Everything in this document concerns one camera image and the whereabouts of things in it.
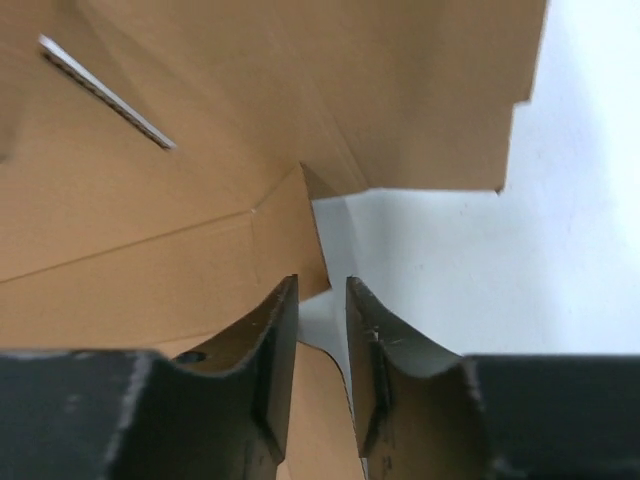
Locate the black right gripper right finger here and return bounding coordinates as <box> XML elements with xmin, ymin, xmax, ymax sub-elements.
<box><xmin>346</xmin><ymin>277</ymin><xmax>639</xmax><ymax>479</ymax></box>

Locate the brown cardboard box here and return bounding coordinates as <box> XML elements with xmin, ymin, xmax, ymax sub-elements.
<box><xmin>1</xmin><ymin>1</ymin><xmax>547</xmax><ymax>479</ymax></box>

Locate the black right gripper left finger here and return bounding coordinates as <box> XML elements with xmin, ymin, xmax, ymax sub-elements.
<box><xmin>1</xmin><ymin>275</ymin><xmax>299</xmax><ymax>479</ymax></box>

